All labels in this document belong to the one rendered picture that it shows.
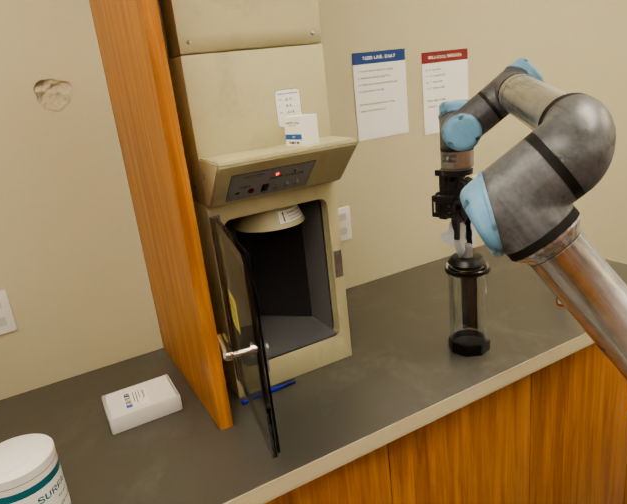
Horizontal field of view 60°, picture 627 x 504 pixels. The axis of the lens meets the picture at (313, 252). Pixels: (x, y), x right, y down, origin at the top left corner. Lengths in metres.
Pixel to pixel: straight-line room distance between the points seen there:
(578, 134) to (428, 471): 0.87
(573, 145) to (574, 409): 1.05
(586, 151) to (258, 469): 0.79
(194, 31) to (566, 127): 0.71
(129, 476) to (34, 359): 0.57
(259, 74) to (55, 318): 0.86
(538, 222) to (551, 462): 1.05
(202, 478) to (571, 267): 0.76
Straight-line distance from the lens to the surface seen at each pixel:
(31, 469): 1.06
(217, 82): 1.17
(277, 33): 1.23
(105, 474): 1.24
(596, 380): 1.77
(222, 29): 1.18
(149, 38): 1.05
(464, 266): 1.34
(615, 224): 2.99
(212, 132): 1.16
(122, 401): 1.38
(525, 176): 0.80
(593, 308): 0.86
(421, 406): 1.25
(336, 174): 1.25
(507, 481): 1.64
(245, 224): 1.28
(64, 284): 1.60
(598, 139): 0.83
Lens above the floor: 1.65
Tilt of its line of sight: 18 degrees down
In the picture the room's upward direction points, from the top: 7 degrees counter-clockwise
